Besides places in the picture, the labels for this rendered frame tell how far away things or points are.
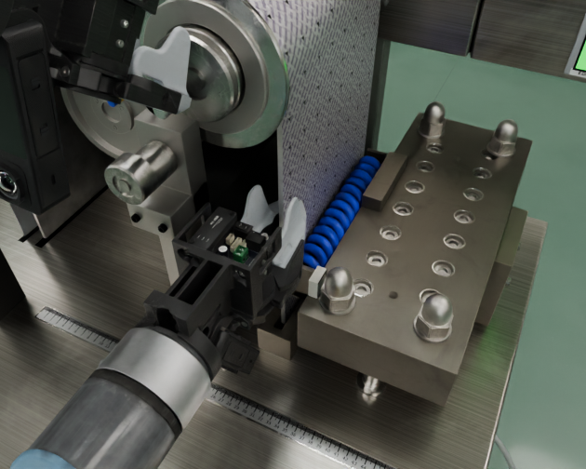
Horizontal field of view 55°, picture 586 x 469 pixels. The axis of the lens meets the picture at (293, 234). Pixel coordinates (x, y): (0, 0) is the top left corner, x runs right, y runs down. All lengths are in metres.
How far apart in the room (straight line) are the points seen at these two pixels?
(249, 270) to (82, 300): 0.40
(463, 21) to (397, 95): 2.19
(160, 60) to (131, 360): 0.20
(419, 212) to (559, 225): 1.70
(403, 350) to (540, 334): 1.44
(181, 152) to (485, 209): 0.37
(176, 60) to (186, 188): 0.14
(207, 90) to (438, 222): 0.32
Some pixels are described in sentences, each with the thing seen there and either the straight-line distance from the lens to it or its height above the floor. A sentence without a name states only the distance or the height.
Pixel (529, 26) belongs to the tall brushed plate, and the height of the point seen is 1.19.
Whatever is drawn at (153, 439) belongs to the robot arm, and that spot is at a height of 1.13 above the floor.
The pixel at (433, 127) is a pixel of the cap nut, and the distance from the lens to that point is 0.79.
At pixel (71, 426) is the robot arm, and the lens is 0.39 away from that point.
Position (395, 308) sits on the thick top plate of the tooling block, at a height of 1.03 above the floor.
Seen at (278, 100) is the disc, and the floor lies 1.24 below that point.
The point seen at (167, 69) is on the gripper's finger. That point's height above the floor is 1.28.
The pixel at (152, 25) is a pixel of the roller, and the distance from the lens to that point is 0.48.
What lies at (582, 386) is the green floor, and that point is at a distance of 1.90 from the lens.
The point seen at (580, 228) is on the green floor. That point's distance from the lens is 2.37.
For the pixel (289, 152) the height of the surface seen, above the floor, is 1.17.
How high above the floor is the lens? 1.47
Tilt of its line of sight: 45 degrees down
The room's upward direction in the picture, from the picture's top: straight up
